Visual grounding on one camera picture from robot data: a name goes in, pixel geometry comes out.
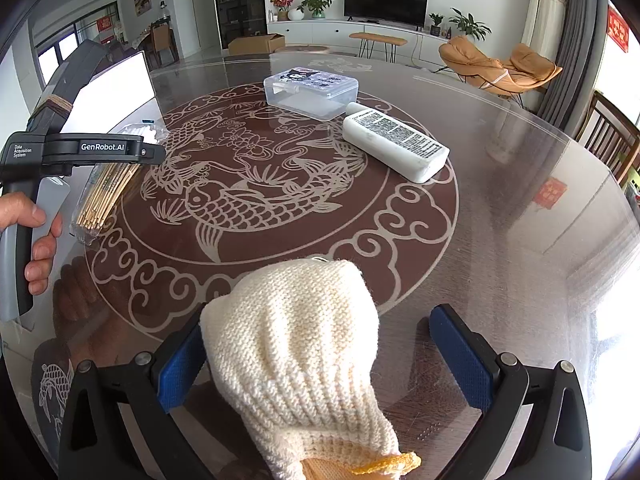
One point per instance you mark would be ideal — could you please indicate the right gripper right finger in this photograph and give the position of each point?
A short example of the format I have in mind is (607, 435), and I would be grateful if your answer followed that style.
(555, 443)

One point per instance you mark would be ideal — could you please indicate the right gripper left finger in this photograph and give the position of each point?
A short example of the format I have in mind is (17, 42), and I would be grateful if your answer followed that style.
(95, 443)

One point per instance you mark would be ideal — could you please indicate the clear bag of skewers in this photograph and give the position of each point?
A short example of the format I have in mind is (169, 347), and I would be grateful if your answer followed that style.
(104, 185)

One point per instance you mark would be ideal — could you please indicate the clear cotton swab box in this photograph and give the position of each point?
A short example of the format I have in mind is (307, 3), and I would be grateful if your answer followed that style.
(151, 132)

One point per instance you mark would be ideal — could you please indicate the person's left hand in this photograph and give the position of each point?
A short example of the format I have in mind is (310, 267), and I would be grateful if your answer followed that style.
(17, 208)

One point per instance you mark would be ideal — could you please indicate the dining table with chairs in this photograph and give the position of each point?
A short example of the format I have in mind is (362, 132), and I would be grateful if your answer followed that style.
(158, 38)

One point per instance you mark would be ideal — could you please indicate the brown cardboard box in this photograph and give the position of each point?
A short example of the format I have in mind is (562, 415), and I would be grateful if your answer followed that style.
(263, 44)

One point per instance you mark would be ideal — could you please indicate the clear plastic storage box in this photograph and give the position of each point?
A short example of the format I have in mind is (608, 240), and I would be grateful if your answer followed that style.
(312, 93)

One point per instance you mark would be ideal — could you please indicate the red flower vase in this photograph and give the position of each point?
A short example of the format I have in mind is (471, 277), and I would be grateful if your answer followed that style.
(282, 7)

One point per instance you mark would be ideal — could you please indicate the wooden chair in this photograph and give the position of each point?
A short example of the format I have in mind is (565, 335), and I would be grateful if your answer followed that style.
(610, 136)

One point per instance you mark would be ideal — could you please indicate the green potted plant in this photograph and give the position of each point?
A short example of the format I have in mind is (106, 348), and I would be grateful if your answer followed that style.
(316, 8)

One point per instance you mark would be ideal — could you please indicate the white tv cabinet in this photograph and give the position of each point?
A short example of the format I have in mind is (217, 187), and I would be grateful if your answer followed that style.
(342, 36)

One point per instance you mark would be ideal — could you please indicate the grey curtain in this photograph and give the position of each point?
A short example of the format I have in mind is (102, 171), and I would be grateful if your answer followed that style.
(565, 103)

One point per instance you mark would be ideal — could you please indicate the wooden bench stool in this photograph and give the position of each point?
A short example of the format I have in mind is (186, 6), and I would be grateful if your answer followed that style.
(367, 42)

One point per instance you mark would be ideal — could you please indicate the orange rocking chair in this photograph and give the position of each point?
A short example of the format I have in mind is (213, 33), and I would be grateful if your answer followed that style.
(525, 70)

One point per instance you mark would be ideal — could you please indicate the black television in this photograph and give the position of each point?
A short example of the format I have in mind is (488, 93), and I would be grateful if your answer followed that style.
(408, 12)

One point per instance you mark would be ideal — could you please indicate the leafy potted plant right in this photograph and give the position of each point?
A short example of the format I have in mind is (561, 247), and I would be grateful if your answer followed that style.
(469, 26)

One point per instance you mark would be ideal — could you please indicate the white floor air conditioner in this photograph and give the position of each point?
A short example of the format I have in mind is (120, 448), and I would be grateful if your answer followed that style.
(543, 26)

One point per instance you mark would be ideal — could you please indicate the red wall decoration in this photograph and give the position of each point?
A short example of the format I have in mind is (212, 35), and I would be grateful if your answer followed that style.
(618, 29)

